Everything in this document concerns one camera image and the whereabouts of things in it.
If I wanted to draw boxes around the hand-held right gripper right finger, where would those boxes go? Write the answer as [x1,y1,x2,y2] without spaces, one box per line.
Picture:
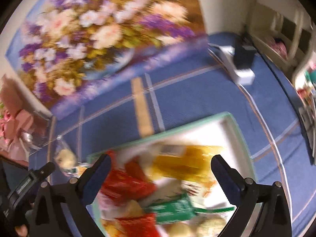
[211,154,293,237]

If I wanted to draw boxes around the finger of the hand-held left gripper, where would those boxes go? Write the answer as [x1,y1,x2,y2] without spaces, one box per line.
[37,162,56,181]

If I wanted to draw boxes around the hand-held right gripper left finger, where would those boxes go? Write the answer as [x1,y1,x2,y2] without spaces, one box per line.
[32,154,112,237]

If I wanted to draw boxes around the clear packet with cream pastry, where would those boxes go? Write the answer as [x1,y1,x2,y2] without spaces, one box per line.
[53,138,78,172]

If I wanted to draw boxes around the red twist-end snack packet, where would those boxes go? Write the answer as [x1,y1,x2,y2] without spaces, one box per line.
[100,150,157,204]

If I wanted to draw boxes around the yellow snack packet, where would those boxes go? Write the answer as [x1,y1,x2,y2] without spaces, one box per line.
[150,144,224,185]

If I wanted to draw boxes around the white tray with green rim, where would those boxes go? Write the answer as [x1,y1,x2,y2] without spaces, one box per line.
[86,112,258,237]

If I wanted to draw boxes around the clear packet with rice cracker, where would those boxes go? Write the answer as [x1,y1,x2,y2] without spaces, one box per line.
[195,216,231,237]

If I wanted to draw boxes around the dark green snack packet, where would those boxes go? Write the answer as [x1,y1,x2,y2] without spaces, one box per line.
[146,194,235,224]

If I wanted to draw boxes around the red patterned snack packet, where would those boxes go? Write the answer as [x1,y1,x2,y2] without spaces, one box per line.
[115,213,161,237]

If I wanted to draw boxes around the person's left hand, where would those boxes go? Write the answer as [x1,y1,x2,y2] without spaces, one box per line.
[14,223,29,237]

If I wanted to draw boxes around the pink paper flower bouquet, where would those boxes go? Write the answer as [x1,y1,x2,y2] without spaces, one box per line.
[0,75,53,162]

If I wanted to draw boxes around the blue checked tablecloth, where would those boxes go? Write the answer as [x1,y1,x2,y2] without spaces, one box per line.
[28,31,316,237]

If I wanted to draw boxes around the white device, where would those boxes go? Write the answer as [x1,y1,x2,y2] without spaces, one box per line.
[210,45,255,84]

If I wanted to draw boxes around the black box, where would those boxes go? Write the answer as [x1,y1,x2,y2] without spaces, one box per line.
[233,43,256,70]

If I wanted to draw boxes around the flower painting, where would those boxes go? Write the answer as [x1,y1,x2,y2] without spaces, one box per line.
[5,0,209,118]

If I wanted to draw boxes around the white shelf unit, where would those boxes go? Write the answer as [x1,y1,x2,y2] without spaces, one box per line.
[247,0,316,74]

